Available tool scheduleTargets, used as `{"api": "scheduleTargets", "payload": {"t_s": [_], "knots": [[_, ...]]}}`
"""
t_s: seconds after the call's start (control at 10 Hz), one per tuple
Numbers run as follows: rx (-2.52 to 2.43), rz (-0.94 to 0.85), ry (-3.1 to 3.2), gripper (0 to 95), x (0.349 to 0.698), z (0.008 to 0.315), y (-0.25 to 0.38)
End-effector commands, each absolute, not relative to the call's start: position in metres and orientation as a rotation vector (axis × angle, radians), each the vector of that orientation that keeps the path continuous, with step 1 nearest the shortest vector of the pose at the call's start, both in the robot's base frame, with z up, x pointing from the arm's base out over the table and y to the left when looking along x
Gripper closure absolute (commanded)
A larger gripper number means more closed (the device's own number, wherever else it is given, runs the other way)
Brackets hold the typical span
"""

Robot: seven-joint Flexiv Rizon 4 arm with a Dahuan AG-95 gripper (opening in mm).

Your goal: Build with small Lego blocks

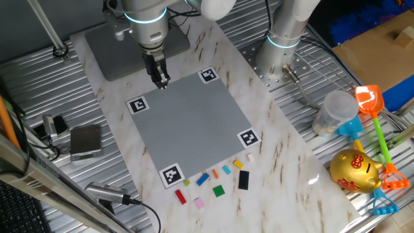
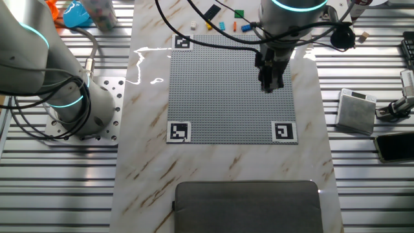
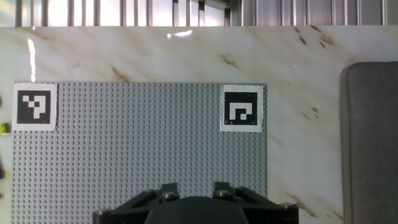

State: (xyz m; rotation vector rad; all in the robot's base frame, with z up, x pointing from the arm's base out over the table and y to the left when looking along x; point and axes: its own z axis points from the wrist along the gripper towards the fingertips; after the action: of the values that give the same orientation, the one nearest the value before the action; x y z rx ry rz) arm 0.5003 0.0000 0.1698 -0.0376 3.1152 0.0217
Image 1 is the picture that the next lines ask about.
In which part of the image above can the green square Lego plate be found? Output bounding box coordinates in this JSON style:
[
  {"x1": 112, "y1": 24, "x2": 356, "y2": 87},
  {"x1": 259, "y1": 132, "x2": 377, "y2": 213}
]
[{"x1": 212, "y1": 184, "x2": 226, "y2": 198}]

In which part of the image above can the black cable bundle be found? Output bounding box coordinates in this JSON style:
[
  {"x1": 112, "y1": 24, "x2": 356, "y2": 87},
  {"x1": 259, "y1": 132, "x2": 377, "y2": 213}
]
[{"x1": 299, "y1": 34, "x2": 363, "y2": 87}]

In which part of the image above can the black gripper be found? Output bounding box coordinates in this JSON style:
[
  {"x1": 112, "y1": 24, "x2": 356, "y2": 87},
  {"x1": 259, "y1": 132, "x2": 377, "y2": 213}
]
[{"x1": 143, "y1": 51, "x2": 171, "y2": 90}]

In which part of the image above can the black white fiducial marker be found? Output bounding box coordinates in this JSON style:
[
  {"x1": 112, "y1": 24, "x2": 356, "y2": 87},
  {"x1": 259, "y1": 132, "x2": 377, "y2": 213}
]
[
  {"x1": 158, "y1": 162, "x2": 186, "y2": 189},
  {"x1": 125, "y1": 96, "x2": 150, "y2": 115},
  {"x1": 197, "y1": 67, "x2": 220, "y2": 85},
  {"x1": 236, "y1": 128, "x2": 262, "y2": 150}
]

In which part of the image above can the black camera cable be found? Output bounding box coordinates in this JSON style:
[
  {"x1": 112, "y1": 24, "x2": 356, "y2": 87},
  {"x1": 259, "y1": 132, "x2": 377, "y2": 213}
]
[{"x1": 127, "y1": 197, "x2": 162, "y2": 233}]

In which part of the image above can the gold piggy bank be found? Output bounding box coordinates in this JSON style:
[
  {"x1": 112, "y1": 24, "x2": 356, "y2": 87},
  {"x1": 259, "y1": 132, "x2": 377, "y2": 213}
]
[{"x1": 329, "y1": 148, "x2": 384, "y2": 194}]

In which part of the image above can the silver camera with cable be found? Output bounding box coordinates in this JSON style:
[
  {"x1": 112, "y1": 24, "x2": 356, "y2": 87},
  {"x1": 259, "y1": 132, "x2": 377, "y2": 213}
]
[{"x1": 84, "y1": 181, "x2": 132, "y2": 214}]

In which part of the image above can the silver camera on clamp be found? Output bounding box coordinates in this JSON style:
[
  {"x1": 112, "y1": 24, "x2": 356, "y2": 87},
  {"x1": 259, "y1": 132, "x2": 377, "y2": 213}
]
[{"x1": 42, "y1": 114, "x2": 58, "y2": 139}]

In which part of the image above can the orange pole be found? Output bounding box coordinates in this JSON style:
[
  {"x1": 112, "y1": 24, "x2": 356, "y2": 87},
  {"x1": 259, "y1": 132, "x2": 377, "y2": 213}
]
[{"x1": 0, "y1": 95, "x2": 22, "y2": 150}]

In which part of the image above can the clear plastic cup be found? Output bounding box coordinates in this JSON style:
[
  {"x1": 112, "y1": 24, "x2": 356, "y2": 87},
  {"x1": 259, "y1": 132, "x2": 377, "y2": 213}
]
[{"x1": 312, "y1": 89, "x2": 360, "y2": 137}]

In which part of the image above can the metal pole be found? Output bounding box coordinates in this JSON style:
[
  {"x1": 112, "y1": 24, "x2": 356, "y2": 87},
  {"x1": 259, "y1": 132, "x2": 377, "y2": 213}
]
[{"x1": 27, "y1": 0, "x2": 71, "y2": 62}]

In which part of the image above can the brown cardboard sheet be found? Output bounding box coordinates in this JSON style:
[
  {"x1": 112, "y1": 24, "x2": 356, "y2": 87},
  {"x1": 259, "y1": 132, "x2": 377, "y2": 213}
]
[{"x1": 332, "y1": 9, "x2": 414, "y2": 94}]

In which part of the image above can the grey braided hose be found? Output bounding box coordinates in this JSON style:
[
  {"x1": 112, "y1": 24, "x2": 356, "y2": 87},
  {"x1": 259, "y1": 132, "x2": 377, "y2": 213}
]
[{"x1": 281, "y1": 63, "x2": 324, "y2": 109}]

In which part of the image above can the red Lego brick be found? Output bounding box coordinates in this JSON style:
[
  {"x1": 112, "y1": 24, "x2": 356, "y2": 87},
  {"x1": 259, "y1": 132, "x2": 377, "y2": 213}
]
[{"x1": 175, "y1": 189, "x2": 188, "y2": 205}]

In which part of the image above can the blue fuzzy cloth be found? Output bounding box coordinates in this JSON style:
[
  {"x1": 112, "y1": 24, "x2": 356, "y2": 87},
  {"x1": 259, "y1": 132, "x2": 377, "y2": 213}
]
[{"x1": 329, "y1": 0, "x2": 405, "y2": 46}]

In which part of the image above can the blue Lego brick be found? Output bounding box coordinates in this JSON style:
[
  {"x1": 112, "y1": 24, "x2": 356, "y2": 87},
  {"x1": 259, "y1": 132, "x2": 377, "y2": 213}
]
[{"x1": 196, "y1": 172, "x2": 210, "y2": 187}]

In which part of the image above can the grey fabric pad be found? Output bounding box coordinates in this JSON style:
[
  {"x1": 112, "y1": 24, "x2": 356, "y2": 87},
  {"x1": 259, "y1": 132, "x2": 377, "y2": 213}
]
[{"x1": 84, "y1": 19, "x2": 191, "y2": 82}]

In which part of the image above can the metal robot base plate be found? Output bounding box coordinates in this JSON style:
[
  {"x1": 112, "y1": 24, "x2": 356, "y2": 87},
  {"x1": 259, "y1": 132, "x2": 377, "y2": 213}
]
[{"x1": 241, "y1": 38, "x2": 311, "y2": 90}]

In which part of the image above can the orange toy shovel green handle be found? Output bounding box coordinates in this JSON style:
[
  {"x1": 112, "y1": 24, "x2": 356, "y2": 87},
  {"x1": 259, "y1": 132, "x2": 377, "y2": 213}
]
[{"x1": 354, "y1": 84, "x2": 411, "y2": 190}]

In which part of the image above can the light wooden block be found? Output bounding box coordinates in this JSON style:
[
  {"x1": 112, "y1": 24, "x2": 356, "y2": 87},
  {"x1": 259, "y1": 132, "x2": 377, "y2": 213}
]
[{"x1": 393, "y1": 26, "x2": 414, "y2": 49}]

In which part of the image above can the black Lego plate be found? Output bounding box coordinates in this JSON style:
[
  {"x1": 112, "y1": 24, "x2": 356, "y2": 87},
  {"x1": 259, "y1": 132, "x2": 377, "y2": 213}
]
[{"x1": 238, "y1": 170, "x2": 250, "y2": 191}]

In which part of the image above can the aluminium frame bar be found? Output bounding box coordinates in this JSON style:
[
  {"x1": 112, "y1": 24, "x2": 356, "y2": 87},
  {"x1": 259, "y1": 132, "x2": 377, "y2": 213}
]
[{"x1": 0, "y1": 134, "x2": 133, "y2": 233}]

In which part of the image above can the silver digital scale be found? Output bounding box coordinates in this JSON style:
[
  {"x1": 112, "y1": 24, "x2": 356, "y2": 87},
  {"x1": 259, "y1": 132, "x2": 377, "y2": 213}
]
[{"x1": 70, "y1": 124, "x2": 103, "y2": 162}]

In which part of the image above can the grey Lego baseplate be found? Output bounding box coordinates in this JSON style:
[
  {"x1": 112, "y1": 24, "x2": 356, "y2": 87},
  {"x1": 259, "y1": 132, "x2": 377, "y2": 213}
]
[{"x1": 125, "y1": 67, "x2": 262, "y2": 189}]

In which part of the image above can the black keyboard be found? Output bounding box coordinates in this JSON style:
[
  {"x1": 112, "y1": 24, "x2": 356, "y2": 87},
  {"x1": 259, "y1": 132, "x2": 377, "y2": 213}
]
[{"x1": 0, "y1": 181, "x2": 52, "y2": 233}]

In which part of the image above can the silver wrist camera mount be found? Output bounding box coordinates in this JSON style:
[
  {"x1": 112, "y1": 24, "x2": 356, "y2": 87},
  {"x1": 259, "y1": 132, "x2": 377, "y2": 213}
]
[{"x1": 103, "y1": 8, "x2": 132, "y2": 42}]

